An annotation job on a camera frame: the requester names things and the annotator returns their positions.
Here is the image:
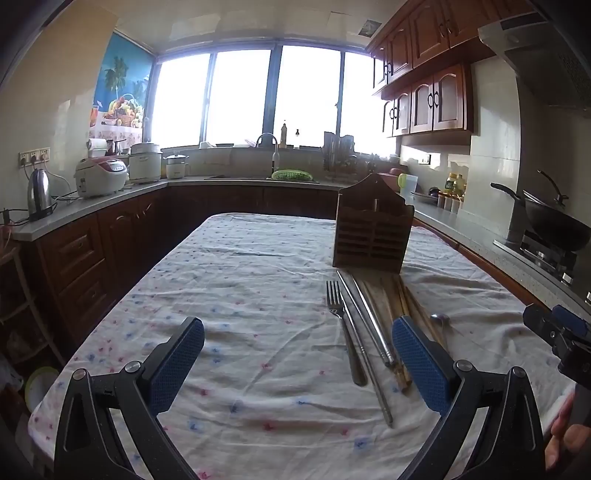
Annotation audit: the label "steel electric kettle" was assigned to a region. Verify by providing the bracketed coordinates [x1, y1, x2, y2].
[27, 168, 58, 222]

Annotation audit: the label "black wok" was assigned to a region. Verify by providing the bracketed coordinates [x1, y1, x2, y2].
[490, 170, 591, 252]

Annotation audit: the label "steel range hood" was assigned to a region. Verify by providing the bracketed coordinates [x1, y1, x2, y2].
[478, 11, 591, 112]

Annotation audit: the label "wooden wall cabinets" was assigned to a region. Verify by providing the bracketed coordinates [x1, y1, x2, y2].
[369, 0, 546, 139]

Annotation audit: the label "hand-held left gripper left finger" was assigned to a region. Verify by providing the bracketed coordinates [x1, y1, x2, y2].
[54, 316, 205, 480]

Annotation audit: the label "wooden utensil holder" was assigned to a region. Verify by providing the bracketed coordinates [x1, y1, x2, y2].
[332, 173, 415, 274]

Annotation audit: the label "metal fork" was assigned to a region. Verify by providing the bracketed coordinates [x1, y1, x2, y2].
[326, 280, 369, 387]

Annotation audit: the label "chrome kitchen faucet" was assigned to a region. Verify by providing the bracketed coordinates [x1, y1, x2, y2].
[255, 133, 281, 178]

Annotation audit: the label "white and red rice cooker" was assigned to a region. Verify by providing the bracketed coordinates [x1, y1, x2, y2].
[75, 157, 129, 199]

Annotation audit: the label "kitchen window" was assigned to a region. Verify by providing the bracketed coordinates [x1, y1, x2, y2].
[150, 44, 398, 151]

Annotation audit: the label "pale green round lid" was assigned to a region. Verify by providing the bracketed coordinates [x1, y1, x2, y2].
[25, 367, 60, 411]

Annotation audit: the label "tropical fruit wall poster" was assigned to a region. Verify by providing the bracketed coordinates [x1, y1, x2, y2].
[90, 32, 153, 144]

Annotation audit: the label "gas stove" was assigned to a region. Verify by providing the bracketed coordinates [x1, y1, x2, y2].
[494, 231, 591, 287]

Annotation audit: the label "wall power outlet strip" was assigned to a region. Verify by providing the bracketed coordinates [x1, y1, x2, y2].
[18, 148, 51, 168]

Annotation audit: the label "bundle of wooden chopsticks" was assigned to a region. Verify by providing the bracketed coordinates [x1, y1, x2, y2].
[358, 276, 451, 393]

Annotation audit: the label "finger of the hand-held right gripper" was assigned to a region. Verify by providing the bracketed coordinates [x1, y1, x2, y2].
[551, 305, 591, 340]
[523, 305, 563, 347]

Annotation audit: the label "dish drying rack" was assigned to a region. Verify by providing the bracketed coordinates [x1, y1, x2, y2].
[322, 131, 358, 171]

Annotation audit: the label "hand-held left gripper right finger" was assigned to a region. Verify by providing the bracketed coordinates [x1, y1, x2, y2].
[392, 315, 546, 480]

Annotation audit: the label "small white cooking pot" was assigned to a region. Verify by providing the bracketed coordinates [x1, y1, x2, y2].
[164, 151, 191, 180]

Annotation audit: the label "white floral tablecloth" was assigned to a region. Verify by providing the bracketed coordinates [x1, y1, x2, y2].
[28, 212, 578, 480]

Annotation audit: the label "person's right hand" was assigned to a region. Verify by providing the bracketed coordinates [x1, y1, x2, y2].
[545, 392, 591, 472]

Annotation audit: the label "tall white rice cooker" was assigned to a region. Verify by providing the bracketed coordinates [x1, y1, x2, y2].
[128, 142, 163, 184]

